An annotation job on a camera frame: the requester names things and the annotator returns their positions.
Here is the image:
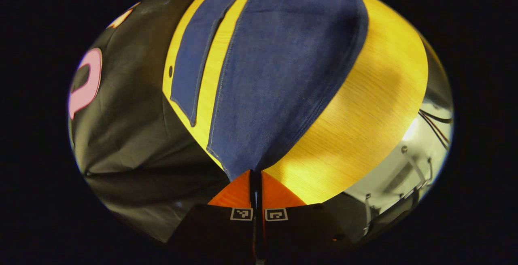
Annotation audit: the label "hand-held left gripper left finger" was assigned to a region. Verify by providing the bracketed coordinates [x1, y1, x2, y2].
[167, 170, 256, 265]

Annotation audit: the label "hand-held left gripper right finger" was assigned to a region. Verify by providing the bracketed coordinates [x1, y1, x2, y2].
[256, 171, 351, 265]

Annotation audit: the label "blue denim jeans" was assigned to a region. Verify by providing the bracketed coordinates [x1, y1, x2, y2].
[170, 0, 369, 181]

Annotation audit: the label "black backdrop cloth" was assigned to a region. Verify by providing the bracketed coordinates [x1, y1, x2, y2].
[68, 0, 232, 244]

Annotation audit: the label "black cable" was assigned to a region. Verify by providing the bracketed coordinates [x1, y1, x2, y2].
[419, 110, 452, 124]
[419, 112, 451, 151]

